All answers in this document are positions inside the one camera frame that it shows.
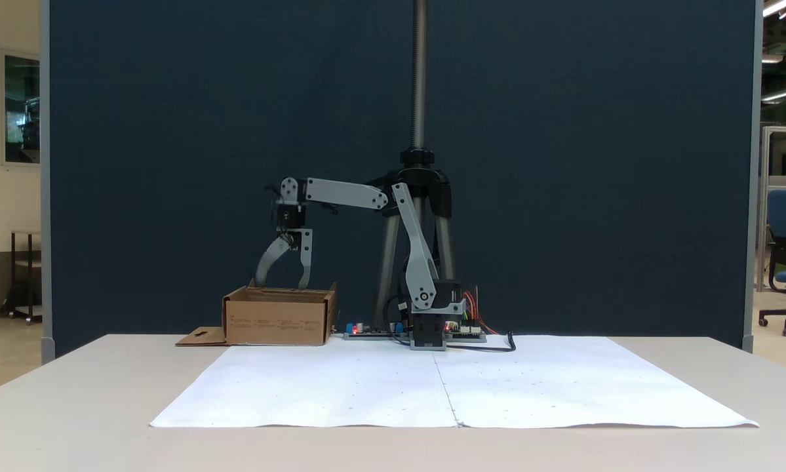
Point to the dark blue partition panel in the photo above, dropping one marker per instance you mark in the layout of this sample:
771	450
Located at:
563	164

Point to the framed wall window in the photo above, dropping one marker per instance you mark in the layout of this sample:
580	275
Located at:
20	105

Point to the black and silver tripod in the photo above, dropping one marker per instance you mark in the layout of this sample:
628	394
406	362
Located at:
420	78

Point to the circuit board on clear plate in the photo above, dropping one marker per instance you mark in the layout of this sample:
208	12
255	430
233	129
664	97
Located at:
468	336

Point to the blue circuit board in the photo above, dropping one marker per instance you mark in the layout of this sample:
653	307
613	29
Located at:
373	333

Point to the dark wheeled cart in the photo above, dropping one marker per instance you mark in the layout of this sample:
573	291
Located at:
22	275

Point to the white paper sheet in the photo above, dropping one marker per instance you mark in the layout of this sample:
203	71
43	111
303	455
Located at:
596	387
314	387

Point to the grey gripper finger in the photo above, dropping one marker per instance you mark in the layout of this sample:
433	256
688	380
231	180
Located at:
266	265
307	259

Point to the brown cardboard box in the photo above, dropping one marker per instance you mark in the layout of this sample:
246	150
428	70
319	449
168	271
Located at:
278	321

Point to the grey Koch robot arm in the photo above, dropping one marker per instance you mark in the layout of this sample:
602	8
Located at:
420	262

